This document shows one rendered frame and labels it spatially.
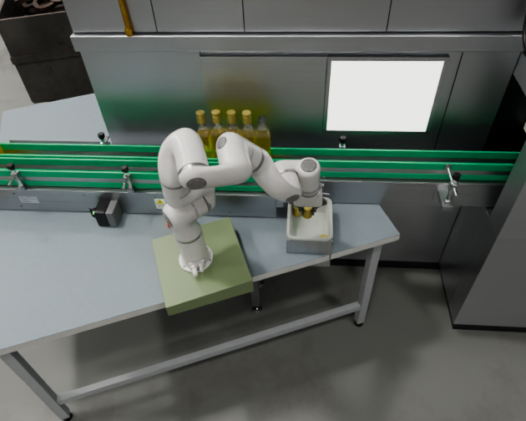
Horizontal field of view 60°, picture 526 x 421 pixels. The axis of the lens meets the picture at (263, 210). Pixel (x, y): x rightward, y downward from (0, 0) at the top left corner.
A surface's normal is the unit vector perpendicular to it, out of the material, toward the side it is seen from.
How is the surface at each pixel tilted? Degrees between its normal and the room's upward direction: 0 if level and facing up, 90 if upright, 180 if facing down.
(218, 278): 4
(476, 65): 90
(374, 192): 90
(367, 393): 0
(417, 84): 90
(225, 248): 4
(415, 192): 90
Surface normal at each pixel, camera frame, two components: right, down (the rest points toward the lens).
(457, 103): -0.07, 0.72
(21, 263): -0.04, -0.69
